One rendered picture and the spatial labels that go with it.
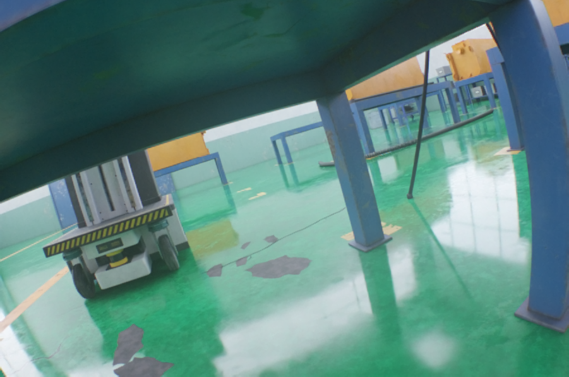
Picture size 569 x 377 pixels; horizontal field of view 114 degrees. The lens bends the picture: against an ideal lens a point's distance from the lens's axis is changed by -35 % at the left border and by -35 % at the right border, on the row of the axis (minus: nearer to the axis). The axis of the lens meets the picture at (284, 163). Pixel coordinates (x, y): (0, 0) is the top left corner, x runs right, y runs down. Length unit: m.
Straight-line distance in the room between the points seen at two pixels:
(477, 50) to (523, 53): 5.44
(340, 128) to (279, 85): 0.24
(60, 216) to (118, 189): 9.08
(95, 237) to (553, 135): 1.45
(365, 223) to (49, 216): 10.60
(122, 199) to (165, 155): 4.07
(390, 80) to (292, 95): 3.07
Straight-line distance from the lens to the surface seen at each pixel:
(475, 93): 9.11
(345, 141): 0.93
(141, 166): 1.76
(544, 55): 0.46
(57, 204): 10.69
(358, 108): 3.20
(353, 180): 0.94
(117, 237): 1.34
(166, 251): 1.36
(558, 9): 2.09
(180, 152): 5.65
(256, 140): 9.80
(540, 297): 0.60
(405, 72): 4.15
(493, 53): 1.91
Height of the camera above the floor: 0.43
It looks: 4 degrees down
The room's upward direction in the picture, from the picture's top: 17 degrees counter-clockwise
